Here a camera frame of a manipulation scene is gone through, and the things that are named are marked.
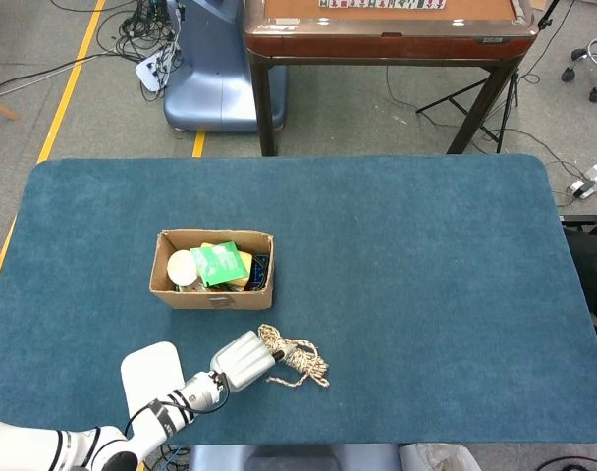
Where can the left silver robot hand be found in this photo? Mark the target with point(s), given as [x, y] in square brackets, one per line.
[244, 363]

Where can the brown cardboard box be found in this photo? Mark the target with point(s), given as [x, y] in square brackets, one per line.
[220, 301]

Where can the green foil packet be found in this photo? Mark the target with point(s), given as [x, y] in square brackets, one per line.
[220, 265]

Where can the clear plastic bag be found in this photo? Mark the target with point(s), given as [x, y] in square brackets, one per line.
[441, 458]

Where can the yellow sponge block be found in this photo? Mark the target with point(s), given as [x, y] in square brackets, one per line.
[247, 262]

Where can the grey robot torso base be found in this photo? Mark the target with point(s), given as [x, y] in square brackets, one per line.
[288, 458]

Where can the white paper cup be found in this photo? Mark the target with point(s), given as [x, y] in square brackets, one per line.
[180, 267]

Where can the blue felt table mat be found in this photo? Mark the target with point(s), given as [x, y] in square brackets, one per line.
[401, 235]

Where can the white multi-plug socket board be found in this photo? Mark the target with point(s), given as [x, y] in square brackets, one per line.
[148, 73]

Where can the brown mahjong table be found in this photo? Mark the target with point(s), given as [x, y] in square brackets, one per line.
[387, 46]

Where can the black chair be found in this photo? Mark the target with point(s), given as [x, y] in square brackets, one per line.
[593, 265]

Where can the black tripod stand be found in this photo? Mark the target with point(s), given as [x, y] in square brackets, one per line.
[514, 90]

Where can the face-up mahjong tile row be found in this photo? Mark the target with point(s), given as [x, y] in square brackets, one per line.
[382, 4]

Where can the white floor power strip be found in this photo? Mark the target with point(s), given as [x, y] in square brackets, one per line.
[590, 181]

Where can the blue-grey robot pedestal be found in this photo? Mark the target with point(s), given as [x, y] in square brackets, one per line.
[215, 83]

